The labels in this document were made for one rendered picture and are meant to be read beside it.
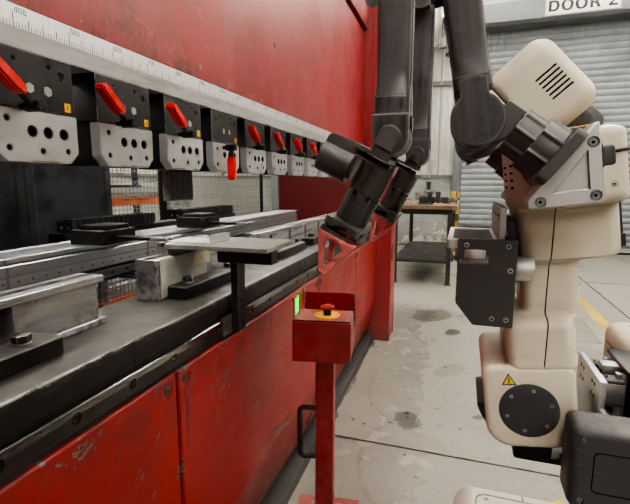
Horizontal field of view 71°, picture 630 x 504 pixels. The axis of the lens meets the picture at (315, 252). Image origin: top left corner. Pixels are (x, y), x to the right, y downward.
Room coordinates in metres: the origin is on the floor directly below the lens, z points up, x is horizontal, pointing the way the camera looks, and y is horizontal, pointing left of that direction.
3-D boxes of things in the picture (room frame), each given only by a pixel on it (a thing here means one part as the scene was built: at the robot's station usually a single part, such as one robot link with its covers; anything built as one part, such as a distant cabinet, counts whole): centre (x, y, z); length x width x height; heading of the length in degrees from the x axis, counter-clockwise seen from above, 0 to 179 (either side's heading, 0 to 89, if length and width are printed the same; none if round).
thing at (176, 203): (1.13, 0.34, 1.13); 0.10 x 0.02 x 0.10; 163
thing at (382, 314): (3.35, -0.17, 1.15); 0.85 x 0.25 x 2.30; 73
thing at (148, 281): (1.18, 0.33, 0.92); 0.39 x 0.06 x 0.10; 163
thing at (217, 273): (1.15, 0.28, 0.89); 0.30 x 0.05 x 0.03; 163
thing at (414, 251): (5.80, -1.48, 0.75); 1.80 x 0.75 x 1.50; 162
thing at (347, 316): (1.24, -0.03, 0.75); 0.20 x 0.16 x 0.18; 172
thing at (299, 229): (2.34, -0.03, 0.92); 1.67 x 0.06 x 0.10; 163
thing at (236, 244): (1.09, 0.20, 1.00); 0.26 x 0.18 x 0.01; 73
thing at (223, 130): (1.30, 0.29, 1.26); 0.15 x 0.09 x 0.17; 163
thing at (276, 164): (1.68, 0.17, 1.26); 0.15 x 0.09 x 0.17; 163
